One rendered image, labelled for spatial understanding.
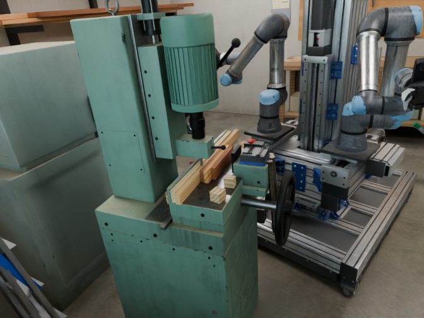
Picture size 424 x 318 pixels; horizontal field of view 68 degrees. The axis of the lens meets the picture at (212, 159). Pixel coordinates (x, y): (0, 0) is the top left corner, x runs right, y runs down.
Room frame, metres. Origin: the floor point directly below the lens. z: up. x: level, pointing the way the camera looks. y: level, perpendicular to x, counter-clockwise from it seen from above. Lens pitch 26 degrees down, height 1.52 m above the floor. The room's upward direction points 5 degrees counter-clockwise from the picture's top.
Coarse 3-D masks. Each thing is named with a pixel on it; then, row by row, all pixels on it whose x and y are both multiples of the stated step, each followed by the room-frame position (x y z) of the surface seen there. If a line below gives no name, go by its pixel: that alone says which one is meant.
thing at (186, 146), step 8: (184, 136) 1.16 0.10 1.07; (208, 136) 1.14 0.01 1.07; (176, 144) 1.14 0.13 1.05; (184, 144) 1.12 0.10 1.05; (192, 144) 1.11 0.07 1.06; (200, 144) 1.09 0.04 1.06; (208, 144) 1.09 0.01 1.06; (184, 152) 1.12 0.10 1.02; (192, 152) 1.11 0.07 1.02; (200, 152) 1.10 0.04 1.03; (208, 152) 1.09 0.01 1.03
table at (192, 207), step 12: (228, 168) 1.18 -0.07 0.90; (216, 180) 1.09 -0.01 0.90; (240, 180) 1.07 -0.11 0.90; (192, 192) 1.01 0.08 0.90; (204, 192) 1.01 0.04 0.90; (228, 192) 0.99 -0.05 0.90; (240, 192) 1.06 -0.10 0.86; (252, 192) 1.05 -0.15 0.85; (264, 192) 1.03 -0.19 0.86; (192, 204) 0.93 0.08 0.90; (204, 204) 0.93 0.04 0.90; (216, 204) 0.92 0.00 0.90; (228, 204) 0.93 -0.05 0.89; (180, 216) 0.95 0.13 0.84; (192, 216) 0.93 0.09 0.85; (204, 216) 0.91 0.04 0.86; (216, 216) 0.89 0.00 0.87
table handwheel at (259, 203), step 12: (288, 180) 0.97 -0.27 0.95; (288, 192) 1.06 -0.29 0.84; (252, 204) 1.03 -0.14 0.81; (264, 204) 1.01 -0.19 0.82; (276, 204) 0.90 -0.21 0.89; (288, 204) 0.97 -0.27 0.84; (276, 216) 0.87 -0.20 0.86; (288, 216) 1.06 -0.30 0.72; (276, 228) 0.86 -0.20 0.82; (288, 228) 1.01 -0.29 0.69; (276, 240) 0.87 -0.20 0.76
